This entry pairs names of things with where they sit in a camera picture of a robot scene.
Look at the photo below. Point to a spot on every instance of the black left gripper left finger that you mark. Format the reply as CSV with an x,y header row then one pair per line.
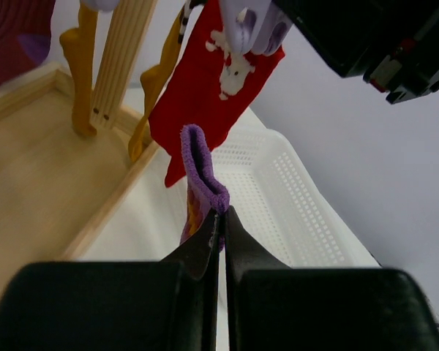
x,y
193,323

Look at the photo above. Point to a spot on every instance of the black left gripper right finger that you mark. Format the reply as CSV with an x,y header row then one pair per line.
x,y
251,271

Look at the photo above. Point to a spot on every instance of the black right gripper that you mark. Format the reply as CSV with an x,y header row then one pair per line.
x,y
393,45

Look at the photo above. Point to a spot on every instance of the purple round clip hanger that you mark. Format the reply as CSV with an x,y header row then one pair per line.
x,y
254,26

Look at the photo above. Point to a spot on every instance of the mustard sock brown cuff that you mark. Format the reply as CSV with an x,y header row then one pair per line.
x,y
154,79

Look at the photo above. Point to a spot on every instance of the maroon purple striped sock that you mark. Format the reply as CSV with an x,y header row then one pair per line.
x,y
25,36

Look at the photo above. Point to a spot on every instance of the mustard yellow sock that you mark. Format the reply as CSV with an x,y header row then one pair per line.
x,y
78,48

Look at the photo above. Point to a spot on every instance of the white plastic basket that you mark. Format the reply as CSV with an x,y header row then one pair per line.
x,y
270,189

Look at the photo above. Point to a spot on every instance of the wooden clothes rack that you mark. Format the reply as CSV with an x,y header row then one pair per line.
x,y
58,188

